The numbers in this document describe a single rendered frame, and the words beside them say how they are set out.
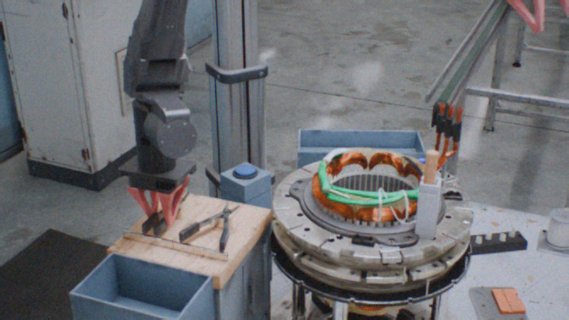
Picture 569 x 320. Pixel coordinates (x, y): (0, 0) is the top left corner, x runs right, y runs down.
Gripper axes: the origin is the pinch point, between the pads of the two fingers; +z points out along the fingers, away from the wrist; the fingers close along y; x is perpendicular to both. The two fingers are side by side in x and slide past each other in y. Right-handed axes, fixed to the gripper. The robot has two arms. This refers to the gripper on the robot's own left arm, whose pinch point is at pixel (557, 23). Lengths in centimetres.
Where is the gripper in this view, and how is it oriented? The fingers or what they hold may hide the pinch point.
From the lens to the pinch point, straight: 112.8
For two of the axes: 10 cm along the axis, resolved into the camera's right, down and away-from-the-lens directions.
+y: 8.7, -2.2, 4.4
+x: -4.3, 1.0, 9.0
